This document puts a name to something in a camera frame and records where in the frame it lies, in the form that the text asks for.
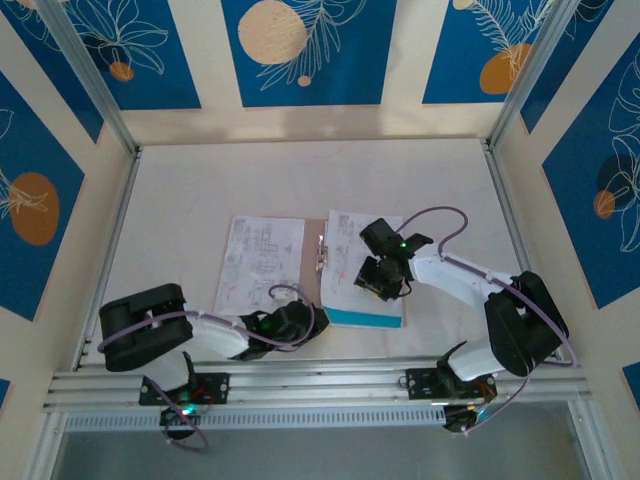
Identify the white sheet with small drawings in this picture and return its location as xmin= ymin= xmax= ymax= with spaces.
xmin=319 ymin=208 xmax=405 ymax=314

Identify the brown paper folder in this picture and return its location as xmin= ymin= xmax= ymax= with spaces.
xmin=212 ymin=214 xmax=411 ymax=332

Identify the white sheet with L-shaped drawing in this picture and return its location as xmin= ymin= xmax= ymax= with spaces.
xmin=213 ymin=214 xmax=307 ymax=317

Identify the black controller board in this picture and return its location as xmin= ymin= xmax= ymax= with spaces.
xmin=158 ymin=403 xmax=207 ymax=442
xmin=442 ymin=403 xmax=489 ymax=435

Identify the aluminium front frame rail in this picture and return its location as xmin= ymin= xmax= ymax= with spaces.
xmin=42 ymin=357 xmax=594 ymax=414

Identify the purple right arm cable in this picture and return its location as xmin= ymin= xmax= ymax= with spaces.
xmin=397 ymin=205 xmax=581 ymax=439

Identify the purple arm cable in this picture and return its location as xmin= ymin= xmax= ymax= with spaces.
xmin=97 ymin=284 xmax=316 ymax=454
xmin=397 ymin=205 xmax=581 ymax=439

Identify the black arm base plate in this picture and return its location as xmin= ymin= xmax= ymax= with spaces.
xmin=138 ymin=372 xmax=231 ymax=406
xmin=405 ymin=367 xmax=499 ymax=401

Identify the grey slotted cable duct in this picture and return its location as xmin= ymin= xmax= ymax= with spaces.
xmin=62 ymin=404 xmax=446 ymax=432

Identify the aluminium side rail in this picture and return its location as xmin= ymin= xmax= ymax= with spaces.
xmin=72 ymin=147 xmax=144 ymax=371
xmin=482 ymin=139 xmax=564 ymax=361

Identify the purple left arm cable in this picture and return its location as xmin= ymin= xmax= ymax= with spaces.
xmin=97 ymin=284 xmax=316 ymax=454

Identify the aluminium corner post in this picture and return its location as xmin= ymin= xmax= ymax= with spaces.
xmin=487 ymin=0 xmax=574 ymax=149
xmin=37 ymin=0 xmax=142 ymax=156

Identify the aluminium frame leg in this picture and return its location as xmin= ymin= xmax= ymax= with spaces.
xmin=27 ymin=409 xmax=69 ymax=480
xmin=567 ymin=399 xmax=609 ymax=480

